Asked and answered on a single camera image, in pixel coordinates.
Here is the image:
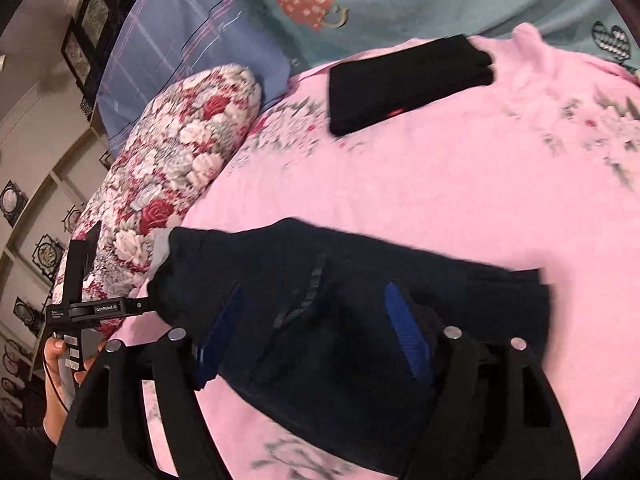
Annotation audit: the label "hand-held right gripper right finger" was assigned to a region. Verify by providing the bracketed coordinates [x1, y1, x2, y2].
[384, 281, 583, 480]

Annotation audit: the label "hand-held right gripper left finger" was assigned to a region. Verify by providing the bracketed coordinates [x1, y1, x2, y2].
[50, 282, 244, 480]

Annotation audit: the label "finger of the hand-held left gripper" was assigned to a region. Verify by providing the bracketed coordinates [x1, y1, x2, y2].
[131, 295, 167, 315]

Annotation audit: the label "navy embroidered pants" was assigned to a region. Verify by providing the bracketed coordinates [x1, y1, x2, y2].
[147, 217, 551, 478]

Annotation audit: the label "person's left hand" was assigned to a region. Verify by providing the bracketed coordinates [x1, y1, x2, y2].
[42, 337, 107, 431]

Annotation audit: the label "group of black framed ornaments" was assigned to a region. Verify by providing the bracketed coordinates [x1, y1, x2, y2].
[0, 150, 113, 411]

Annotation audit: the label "red floral quilt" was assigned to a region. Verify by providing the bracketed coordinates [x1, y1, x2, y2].
[52, 63, 263, 341]

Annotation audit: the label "pink floral bedsheet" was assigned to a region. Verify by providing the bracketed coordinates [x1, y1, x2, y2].
[120, 22, 640, 480]

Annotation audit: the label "white display shelf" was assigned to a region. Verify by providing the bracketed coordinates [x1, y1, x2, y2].
[0, 105, 113, 411]

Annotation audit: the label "black folded garment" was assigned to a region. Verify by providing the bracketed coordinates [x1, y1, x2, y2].
[327, 34, 496, 137]

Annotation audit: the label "blue plaid pillow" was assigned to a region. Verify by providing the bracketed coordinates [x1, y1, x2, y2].
[95, 0, 293, 161]

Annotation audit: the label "black cable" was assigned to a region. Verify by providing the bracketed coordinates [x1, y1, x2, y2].
[44, 352, 71, 413]

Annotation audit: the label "black framed wall picture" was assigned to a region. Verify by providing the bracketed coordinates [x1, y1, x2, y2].
[60, 0, 143, 108]

